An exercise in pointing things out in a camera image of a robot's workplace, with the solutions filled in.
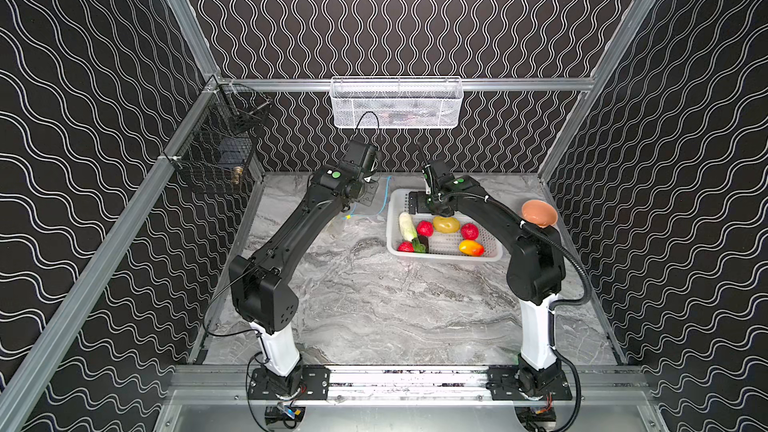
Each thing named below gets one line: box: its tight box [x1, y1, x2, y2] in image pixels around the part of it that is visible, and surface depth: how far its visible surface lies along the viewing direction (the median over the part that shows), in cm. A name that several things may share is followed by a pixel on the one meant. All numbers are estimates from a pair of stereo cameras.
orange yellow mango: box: [458, 239, 485, 256], surface depth 97 cm
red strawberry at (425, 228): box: [416, 220, 435, 237], surface depth 102 cm
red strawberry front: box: [397, 241, 415, 253], surface depth 96 cm
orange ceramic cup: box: [521, 199, 559, 228], surface depth 105 cm
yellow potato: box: [432, 216, 461, 233], surface depth 102 cm
